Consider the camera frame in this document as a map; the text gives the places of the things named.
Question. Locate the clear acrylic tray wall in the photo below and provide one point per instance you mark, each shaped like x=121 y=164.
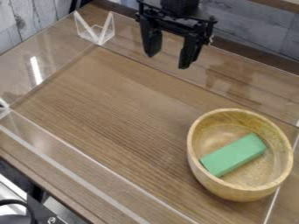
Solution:
x=97 y=117

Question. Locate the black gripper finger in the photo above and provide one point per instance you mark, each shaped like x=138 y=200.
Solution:
x=152 y=36
x=192 y=50

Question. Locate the clear acrylic corner bracket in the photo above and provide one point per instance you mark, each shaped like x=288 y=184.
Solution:
x=97 y=34

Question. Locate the black metal table bracket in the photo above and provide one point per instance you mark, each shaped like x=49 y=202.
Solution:
x=45 y=216

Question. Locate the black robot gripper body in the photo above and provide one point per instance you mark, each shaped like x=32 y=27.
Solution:
x=180 y=16

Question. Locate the round wooden bowl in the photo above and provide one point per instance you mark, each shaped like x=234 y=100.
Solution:
x=256 y=179

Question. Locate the green rectangular block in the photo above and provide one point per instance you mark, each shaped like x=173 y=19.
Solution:
x=236 y=154

